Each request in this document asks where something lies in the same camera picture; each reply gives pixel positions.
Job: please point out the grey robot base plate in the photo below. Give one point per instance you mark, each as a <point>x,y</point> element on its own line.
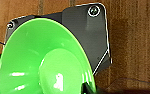
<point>91,30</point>

